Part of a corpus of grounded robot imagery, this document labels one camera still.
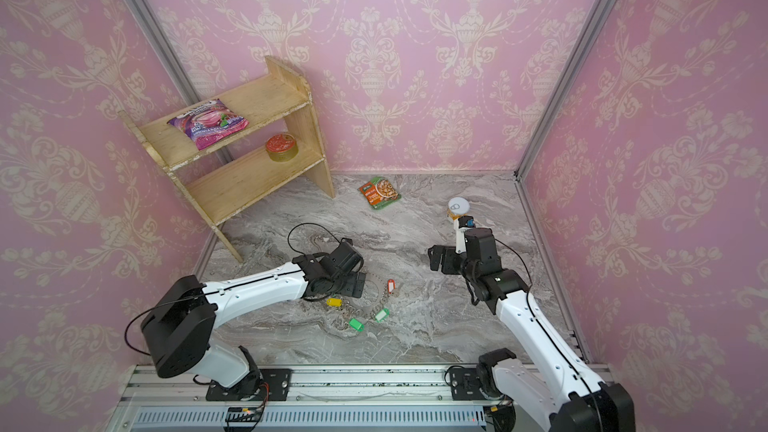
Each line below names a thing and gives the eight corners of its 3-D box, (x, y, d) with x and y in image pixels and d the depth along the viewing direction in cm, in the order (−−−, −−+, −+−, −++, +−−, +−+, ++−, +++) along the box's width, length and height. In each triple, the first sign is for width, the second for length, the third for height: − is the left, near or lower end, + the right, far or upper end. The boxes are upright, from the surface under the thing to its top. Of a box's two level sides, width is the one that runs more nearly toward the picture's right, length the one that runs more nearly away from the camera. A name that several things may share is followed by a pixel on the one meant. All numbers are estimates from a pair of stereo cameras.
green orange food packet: (375, 211, 112) (375, 208, 110) (357, 189, 119) (357, 186, 117) (401, 198, 116) (401, 194, 115) (382, 177, 123) (382, 174, 122)
